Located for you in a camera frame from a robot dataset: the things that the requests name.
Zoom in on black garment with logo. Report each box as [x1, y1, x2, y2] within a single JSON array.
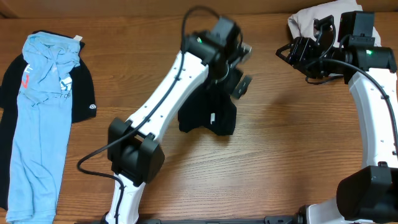
[[0, 29, 97, 210]]

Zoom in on black t-shirt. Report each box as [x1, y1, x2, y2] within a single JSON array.
[[178, 84, 237, 136]]

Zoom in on folded beige trousers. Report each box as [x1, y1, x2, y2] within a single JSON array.
[[288, 0, 363, 40]]

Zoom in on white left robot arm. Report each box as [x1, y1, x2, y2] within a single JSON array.
[[102, 17, 251, 223]]

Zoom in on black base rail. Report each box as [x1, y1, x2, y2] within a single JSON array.
[[137, 215, 306, 224]]

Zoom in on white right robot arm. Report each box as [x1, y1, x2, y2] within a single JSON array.
[[266, 11, 397, 223]]

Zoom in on light blue t-shirt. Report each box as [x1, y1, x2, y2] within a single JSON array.
[[6, 32, 80, 223]]

